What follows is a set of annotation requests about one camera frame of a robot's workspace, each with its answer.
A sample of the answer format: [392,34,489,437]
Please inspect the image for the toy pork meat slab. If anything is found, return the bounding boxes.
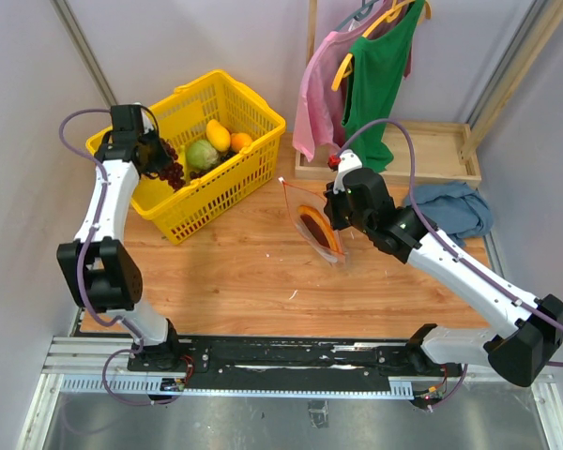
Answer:
[297,205,342,254]

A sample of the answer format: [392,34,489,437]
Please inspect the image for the dark purple toy grapes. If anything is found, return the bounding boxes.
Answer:
[159,139,186,192]

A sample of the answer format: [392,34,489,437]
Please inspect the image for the clear zip top bag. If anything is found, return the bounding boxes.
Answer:
[278,177,346,265]

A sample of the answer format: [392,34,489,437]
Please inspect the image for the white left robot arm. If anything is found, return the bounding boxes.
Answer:
[56,103,182,371]

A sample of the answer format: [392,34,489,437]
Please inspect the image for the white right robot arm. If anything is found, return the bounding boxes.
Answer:
[324,150,563,387]

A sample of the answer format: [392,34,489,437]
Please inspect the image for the green tank top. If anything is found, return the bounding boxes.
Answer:
[342,1,425,173]

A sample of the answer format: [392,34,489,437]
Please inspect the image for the green toy cabbage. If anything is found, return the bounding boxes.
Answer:
[186,140,220,171]

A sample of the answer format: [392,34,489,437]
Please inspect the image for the yellow toy mango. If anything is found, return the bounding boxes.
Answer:
[205,119,231,153]

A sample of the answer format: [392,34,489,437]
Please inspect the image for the blue crumpled cloth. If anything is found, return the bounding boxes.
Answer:
[412,181,495,248]

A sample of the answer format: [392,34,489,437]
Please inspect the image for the wooden clothes rack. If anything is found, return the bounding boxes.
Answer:
[294,0,563,189]

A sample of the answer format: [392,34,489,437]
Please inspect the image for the yellow plastic shopping basket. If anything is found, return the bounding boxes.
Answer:
[76,70,285,244]

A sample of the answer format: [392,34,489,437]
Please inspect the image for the pink shirt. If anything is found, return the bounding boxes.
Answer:
[293,31,358,162]

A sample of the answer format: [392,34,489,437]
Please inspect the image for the orange toy fruit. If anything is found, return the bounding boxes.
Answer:
[230,132,253,153]

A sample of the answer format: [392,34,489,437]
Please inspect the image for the yellow clothes hanger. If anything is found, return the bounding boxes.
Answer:
[331,0,433,93]

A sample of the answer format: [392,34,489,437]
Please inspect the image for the grey clothes hanger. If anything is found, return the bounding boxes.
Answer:
[335,0,378,32]

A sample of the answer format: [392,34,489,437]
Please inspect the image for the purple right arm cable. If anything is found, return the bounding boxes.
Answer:
[332,117,563,413]

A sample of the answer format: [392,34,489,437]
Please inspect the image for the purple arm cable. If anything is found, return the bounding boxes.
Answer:
[58,104,184,407]
[332,117,563,413]

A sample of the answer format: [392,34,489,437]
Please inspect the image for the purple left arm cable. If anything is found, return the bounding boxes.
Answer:
[58,104,184,407]

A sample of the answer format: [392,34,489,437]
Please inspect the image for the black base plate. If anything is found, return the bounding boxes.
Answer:
[128,336,462,396]

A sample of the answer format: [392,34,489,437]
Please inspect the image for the aluminium frame rail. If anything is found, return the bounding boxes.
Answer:
[41,335,553,399]

